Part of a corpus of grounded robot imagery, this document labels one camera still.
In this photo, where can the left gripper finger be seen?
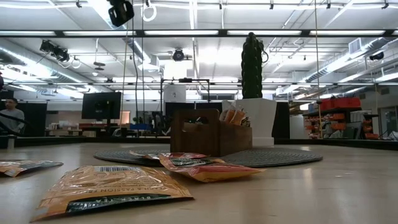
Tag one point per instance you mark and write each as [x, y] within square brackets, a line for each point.
[121, 12]

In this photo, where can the red peach tea packet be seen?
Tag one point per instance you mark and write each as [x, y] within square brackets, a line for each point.
[146, 154]
[211, 172]

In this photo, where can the wooden tea caddy box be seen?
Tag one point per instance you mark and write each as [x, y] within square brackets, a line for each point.
[192, 140]

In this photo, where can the orange tea packet white border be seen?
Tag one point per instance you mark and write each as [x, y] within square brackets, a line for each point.
[230, 115]

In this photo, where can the orange tea packet with barcode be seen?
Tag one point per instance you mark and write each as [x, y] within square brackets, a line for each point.
[109, 186]

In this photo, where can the black monitor on stand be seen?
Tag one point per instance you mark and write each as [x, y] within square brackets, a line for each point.
[101, 105]

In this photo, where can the white square panel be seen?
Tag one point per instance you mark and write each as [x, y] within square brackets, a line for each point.
[174, 93]

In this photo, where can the black partition panel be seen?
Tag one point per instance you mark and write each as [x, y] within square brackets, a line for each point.
[192, 105]
[37, 121]
[281, 121]

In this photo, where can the person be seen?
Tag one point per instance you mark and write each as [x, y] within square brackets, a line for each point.
[12, 102]

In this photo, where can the green cactus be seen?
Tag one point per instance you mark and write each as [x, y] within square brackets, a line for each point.
[252, 68]

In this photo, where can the white angular plant pot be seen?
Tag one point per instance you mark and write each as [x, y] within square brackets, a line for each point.
[261, 124]

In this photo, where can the round grey woven placemat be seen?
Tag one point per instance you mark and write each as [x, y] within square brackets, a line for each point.
[280, 157]

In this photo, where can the shelf with red bins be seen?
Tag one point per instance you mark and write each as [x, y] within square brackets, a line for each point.
[340, 103]

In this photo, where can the black ceiling fixture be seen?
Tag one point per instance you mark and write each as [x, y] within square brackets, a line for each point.
[377, 56]

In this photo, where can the rack with grey orange bins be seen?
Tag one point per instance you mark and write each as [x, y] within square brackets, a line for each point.
[368, 128]

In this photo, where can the black overhead camera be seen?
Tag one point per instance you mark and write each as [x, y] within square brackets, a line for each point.
[178, 55]

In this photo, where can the black tubular stand frame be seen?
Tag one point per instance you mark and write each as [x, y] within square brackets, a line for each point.
[186, 80]

